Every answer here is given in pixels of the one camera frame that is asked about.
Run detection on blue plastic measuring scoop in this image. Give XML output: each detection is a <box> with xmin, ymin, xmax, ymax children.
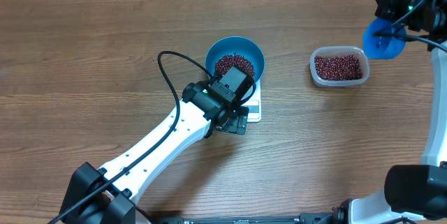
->
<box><xmin>362</xmin><ymin>13</ymin><xmax>406</xmax><ymax>59</ymax></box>

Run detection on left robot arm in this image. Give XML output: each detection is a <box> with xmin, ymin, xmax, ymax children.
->
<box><xmin>52</xmin><ymin>79</ymin><xmax>256</xmax><ymax>223</ymax></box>

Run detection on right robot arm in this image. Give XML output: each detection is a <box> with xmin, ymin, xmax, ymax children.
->
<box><xmin>324</xmin><ymin>0</ymin><xmax>446</xmax><ymax>223</ymax></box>

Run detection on white digital kitchen scale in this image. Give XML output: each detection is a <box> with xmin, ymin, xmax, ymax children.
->
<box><xmin>243</xmin><ymin>80</ymin><xmax>262</xmax><ymax>123</ymax></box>

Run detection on blue metal bowl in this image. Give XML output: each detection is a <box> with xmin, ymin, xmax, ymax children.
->
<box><xmin>205</xmin><ymin>36</ymin><xmax>265</xmax><ymax>82</ymax></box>

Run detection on red adzuki beans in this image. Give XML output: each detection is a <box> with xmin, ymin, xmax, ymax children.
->
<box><xmin>214</xmin><ymin>54</ymin><xmax>363</xmax><ymax>81</ymax></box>

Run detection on clear plastic food container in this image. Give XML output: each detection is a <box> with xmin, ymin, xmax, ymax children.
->
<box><xmin>309</xmin><ymin>46</ymin><xmax>370</xmax><ymax>88</ymax></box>

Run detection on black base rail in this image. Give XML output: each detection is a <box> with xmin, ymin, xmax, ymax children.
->
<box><xmin>149</xmin><ymin>213</ymin><xmax>348</xmax><ymax>224</ymax></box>

